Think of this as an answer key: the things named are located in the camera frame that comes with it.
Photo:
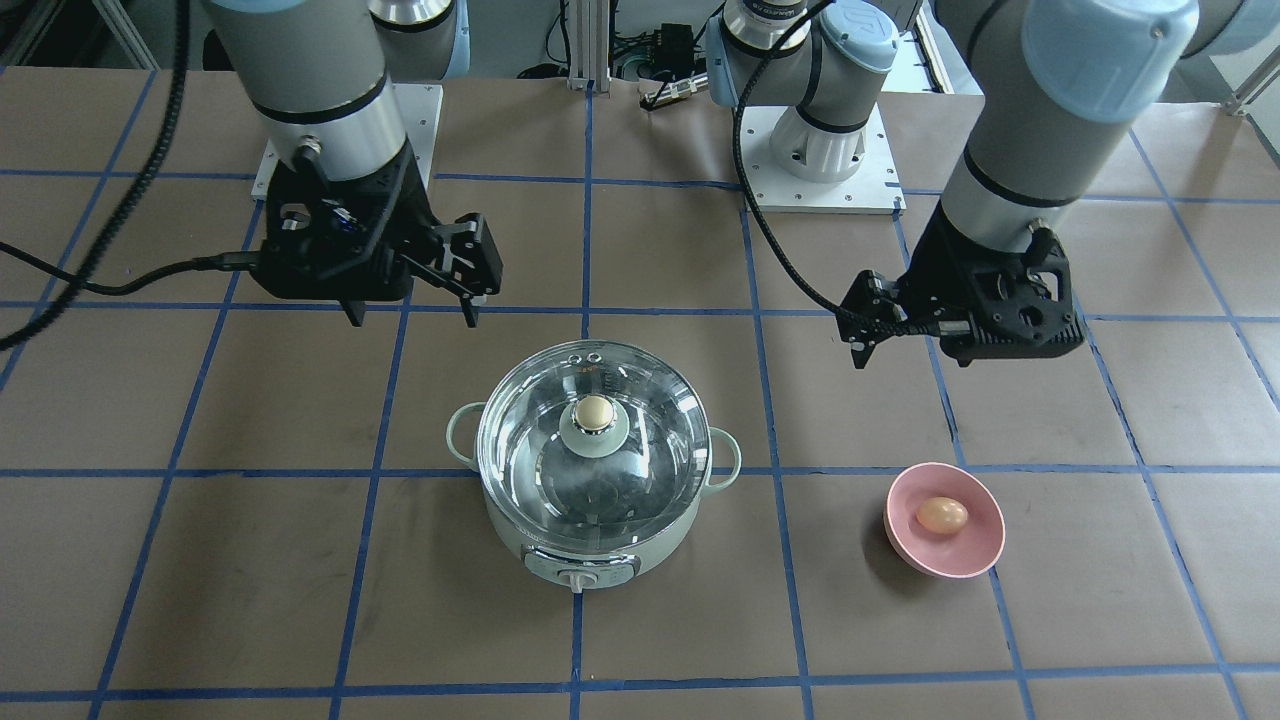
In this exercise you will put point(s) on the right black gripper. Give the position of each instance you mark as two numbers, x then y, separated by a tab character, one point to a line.
417	217

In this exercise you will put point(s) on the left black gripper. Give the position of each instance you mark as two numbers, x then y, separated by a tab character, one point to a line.
938	262

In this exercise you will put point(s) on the brown egg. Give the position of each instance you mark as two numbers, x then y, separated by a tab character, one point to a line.
941	515

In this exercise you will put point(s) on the glass pot lid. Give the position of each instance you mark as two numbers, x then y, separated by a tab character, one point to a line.
594	441

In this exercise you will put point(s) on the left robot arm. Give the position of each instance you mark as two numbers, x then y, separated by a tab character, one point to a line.
1062	83

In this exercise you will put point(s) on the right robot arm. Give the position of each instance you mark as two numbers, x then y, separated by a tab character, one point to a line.
308	62

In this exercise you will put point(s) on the mint green electric pot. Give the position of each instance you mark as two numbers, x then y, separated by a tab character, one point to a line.
590	567

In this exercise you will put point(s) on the pink bowl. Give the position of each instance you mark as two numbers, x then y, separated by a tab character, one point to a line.
971	552

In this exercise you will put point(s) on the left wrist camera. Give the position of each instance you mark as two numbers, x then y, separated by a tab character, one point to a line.
869	312

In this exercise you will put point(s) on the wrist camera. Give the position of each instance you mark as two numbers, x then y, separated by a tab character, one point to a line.
869	312
468	260

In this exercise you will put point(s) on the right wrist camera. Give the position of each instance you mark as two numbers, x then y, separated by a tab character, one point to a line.
468	260

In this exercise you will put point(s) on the aluminium frame post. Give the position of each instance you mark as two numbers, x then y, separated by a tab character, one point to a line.
589	26

